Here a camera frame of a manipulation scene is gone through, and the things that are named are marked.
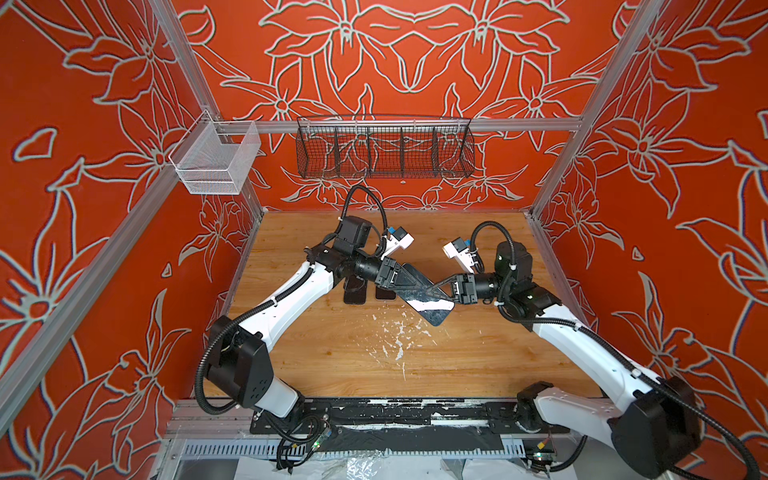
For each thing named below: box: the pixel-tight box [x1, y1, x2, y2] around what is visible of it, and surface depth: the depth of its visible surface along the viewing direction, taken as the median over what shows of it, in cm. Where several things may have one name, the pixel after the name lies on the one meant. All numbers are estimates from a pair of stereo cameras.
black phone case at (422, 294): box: [390, 263, 455, 327], surface depth 66 cm
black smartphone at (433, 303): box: [390, 263, 455, 327], surface depth 66 cm
